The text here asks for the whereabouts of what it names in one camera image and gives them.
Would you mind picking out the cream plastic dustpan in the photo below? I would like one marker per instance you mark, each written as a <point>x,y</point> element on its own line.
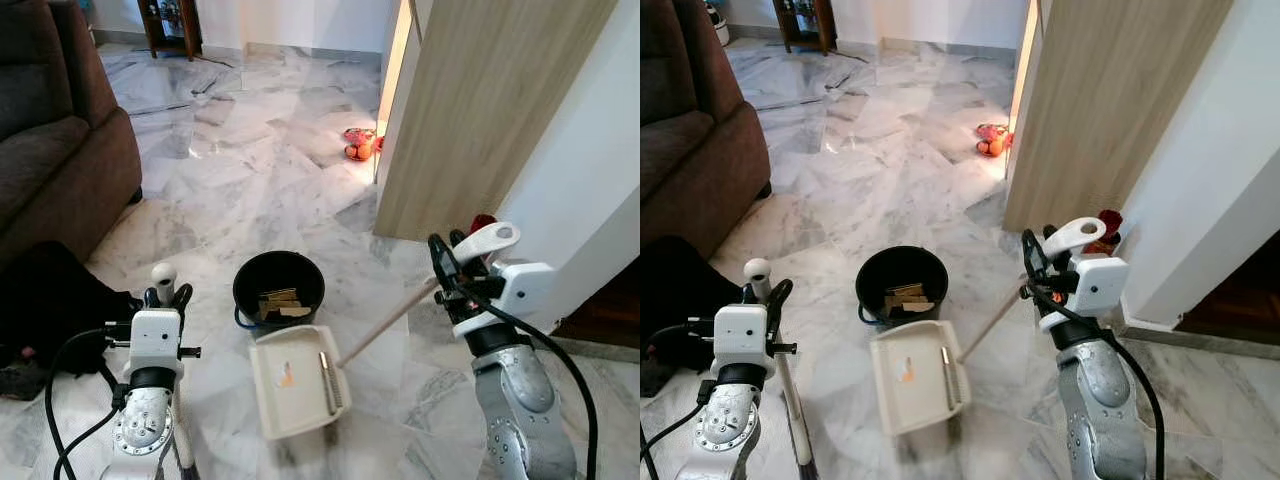
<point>290,385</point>
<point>915,380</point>

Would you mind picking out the black waste bucket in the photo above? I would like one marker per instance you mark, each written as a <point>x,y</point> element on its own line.
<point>868,285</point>
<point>245,290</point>

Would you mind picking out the brown sofa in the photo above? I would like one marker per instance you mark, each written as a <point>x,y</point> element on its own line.
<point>50,130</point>
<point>690,120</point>

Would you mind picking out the light wooden door panel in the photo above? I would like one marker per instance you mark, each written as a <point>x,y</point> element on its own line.
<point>1110,100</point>
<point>480,110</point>

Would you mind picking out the black fabric bag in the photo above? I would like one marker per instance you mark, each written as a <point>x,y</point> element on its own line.
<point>680,290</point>
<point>50,300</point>

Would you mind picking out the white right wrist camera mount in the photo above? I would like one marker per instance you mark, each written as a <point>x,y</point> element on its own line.
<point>1098,285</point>
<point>525,290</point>

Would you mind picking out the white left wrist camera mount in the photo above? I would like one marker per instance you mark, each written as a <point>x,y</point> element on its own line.
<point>740,332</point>
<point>155,338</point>

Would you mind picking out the small red object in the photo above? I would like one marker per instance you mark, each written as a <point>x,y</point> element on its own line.
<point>483,222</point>
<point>1110,225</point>

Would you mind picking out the red orange toy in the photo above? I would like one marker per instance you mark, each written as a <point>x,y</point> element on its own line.
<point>993,140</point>
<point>360,145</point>

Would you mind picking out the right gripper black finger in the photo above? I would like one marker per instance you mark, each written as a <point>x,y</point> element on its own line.
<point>1052,237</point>
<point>442,265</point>
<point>462,240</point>
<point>1032,255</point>

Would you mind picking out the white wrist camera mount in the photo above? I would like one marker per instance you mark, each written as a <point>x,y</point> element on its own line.
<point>155,338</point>
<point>525,290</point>
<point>1098,285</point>
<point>740,332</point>

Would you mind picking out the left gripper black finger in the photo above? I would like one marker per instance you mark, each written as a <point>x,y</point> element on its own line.
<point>152,298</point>
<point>184,297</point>
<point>781,294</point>
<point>748,296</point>

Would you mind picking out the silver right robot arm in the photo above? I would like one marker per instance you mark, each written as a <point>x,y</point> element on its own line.
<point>1100,400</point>
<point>520,400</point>

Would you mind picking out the dark wooden side table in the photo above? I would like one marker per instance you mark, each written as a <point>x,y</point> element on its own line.
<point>805,22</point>
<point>170,25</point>

